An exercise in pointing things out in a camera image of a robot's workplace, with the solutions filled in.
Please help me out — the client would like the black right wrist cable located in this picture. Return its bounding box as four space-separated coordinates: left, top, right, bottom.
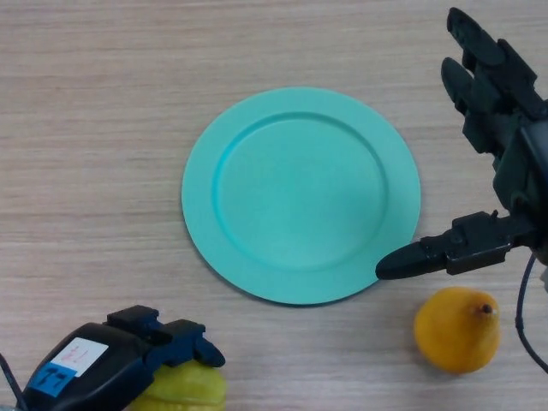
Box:
515 251 548 374

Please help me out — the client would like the yellow-green starfruit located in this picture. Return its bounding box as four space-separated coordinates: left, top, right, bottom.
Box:
128 360 228 411

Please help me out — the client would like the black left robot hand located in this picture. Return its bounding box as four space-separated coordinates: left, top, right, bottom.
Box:
21 304 227 411

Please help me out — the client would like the orange-yellow pear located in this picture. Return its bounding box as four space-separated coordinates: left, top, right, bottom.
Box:
413 287 502 375

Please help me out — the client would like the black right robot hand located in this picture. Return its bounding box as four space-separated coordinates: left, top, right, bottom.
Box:
375 7 548 282

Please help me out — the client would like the teal round plate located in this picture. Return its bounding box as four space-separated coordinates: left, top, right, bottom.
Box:
181 86 422 307

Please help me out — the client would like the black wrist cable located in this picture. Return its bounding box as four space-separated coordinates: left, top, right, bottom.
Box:
0 352 27 408
515 251 548 374

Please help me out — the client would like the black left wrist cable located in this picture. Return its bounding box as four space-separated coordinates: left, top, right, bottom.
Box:
0 352 27 408

